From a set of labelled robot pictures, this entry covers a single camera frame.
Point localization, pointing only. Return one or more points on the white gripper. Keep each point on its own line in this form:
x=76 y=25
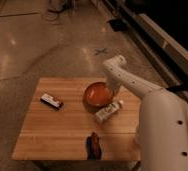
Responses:
x=114 y=85

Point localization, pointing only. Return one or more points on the orange ceramic bowl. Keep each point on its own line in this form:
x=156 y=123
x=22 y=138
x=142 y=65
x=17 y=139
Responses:
x=98 y=94

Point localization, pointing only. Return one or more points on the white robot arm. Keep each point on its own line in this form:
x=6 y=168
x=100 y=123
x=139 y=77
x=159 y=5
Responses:
x=163 y=117

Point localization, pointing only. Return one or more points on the white plastic bottle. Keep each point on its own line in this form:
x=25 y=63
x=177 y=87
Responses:
x=106 y=112

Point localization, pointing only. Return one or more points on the black floor mat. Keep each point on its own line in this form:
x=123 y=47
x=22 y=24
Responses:
x=117 y=25

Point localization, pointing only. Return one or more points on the wooden table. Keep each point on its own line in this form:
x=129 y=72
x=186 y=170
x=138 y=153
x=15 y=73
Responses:
x=58 y=135

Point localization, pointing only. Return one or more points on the white object on floor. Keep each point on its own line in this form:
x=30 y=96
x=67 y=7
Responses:
x=57 y=5

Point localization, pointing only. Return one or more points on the long white metal rail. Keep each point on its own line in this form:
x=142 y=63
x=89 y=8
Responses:
x=164 y=21

